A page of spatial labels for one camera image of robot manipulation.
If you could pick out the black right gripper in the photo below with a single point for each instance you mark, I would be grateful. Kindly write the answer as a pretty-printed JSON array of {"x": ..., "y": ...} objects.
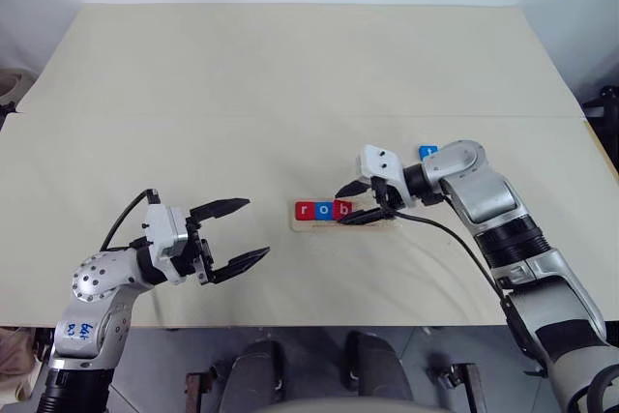
[{"x": 387, "y": 195}]

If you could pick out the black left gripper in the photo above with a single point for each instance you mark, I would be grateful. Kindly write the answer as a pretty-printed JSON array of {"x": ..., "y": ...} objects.
[{"x": 200, "y": 258}]

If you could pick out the dark rounded shape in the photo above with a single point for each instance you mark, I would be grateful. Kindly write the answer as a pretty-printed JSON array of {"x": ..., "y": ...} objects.
[
  {"x": 374, "y": 362},
  {"x": 258, "y": 367}
]

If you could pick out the wooden letter tray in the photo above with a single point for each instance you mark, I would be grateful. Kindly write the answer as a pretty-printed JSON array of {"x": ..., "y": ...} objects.
[{"x": 319, "y": 227}]

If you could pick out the blue letter o block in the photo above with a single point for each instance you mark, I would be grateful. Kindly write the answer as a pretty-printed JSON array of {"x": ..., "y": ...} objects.
[{"x": 323, "y": 210}]

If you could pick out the beige round background object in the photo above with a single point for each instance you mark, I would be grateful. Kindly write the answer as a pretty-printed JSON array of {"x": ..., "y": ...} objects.
[{"x": 12, "y": 86}]

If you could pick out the black background equipment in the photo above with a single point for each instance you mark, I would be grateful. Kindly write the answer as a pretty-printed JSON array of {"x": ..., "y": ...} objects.
[{"x": 604, "y": 106}]

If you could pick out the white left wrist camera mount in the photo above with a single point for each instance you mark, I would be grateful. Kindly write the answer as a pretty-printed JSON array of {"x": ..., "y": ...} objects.
[{"x": 162, "y": 231}]

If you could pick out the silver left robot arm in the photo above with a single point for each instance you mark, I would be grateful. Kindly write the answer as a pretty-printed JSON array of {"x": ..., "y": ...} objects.
[{"x": 99, "y": 282}]

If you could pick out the blue letter t block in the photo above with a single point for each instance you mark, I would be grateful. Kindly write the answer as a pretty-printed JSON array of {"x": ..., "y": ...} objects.
[{"x": 425, "y": 152}]

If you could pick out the red letter b block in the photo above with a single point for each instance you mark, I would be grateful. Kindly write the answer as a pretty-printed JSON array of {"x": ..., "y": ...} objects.
[{"x": 342, "y": 209}]

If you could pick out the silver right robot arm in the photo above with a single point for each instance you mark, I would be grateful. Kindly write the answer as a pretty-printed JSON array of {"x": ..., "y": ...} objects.
[{"x": 488, "y": 195}]

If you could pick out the rusty metal bracket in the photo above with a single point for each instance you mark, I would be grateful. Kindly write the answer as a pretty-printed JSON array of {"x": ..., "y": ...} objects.
[
  {"x": 196, "y": 391},
  {"x": 469, "y": 386}
]

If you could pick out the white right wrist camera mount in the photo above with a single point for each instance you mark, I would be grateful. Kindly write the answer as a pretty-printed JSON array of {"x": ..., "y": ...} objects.
[{"x": 382, "y": 164}]

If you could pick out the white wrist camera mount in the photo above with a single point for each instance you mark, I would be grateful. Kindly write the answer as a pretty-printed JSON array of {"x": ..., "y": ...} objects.
[
  {"x": 162, "y": 231},
  {"x": 382, "y": 164}
]

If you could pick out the red letter r block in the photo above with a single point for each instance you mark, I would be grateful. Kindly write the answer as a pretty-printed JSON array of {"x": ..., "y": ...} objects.
[{"x": 304, "y": 210}]

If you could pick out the white sticker with blue writing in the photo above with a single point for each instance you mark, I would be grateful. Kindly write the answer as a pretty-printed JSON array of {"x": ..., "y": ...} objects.
[{"x": 79, "y": 329}]

